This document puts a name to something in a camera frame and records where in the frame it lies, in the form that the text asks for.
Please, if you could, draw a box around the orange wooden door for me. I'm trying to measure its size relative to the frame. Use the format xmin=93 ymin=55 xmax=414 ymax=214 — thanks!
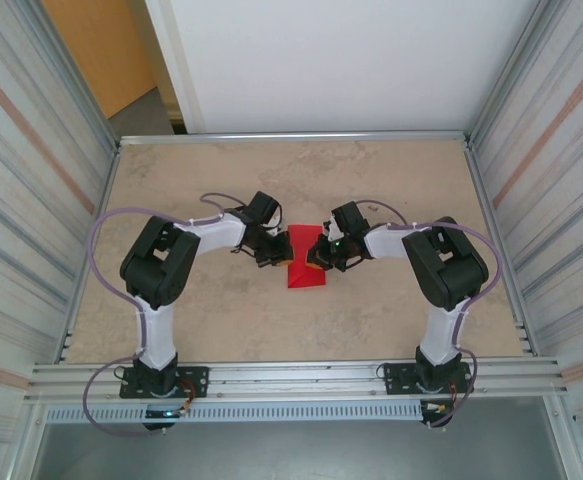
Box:
xmin=40 ymin=0 xmax=160 ymax=120

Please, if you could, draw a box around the black electronics module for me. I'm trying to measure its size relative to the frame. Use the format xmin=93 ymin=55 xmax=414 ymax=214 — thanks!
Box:
xmin=142 ymin=405 xmax=180 ymax=434
xmin=419 ymin=399 xmax=455 ymax=431

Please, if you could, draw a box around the aluminium table crossbar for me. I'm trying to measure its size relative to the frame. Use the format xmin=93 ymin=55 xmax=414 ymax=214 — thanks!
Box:
xmin=118 ymin=130 xmax=472 ymax=147

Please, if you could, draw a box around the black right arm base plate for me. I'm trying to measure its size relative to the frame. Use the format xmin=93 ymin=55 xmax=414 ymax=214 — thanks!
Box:
xmin=381 ymin=360 xmax=474 ymax=396

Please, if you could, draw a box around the white door frame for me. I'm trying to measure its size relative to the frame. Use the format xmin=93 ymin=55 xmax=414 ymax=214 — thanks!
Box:
xmin=143 ymin=0 xmax=207 ymax=135

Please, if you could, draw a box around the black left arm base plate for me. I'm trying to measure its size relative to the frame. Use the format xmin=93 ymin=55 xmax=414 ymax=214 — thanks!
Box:
xmin=119 ymin=366 xmax=210 ymax=400

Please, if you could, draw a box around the red paper sheet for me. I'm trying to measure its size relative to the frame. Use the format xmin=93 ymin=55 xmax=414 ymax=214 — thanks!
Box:
xmin=285 ymin=224 xmax=330 ymax=290

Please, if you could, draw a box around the grey slotted cable duct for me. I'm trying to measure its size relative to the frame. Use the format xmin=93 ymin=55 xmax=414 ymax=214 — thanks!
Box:
xmin=44 ymin=402 xmax=425 ymax=424

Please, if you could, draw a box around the aluminium upright post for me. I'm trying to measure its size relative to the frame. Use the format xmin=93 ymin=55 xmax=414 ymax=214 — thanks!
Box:
xmin=469 ymin=0 xmax=555 ymax=146
xmin=35 ymin=0 xmax=121 ymax=151

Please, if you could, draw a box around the wide aluminium mounting rail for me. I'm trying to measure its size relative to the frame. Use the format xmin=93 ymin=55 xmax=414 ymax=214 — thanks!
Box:
xmin=29 ymin=357 xmax=570 ymax=404

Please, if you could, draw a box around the aluminium table side rail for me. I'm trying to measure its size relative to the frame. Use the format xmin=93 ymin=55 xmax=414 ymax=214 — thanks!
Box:
xmin=55 ymin=139 xmax=122 ymax=364
xmin=463 ymin=137 xmax=537 ymax=357

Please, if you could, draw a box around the red orange wire bundle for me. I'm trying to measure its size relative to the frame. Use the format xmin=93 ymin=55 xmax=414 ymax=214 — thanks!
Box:
xmin=178 ymin=378 xmax=198 ymax=416
xmin=435 ymin=382 xmax=460 ymax=416

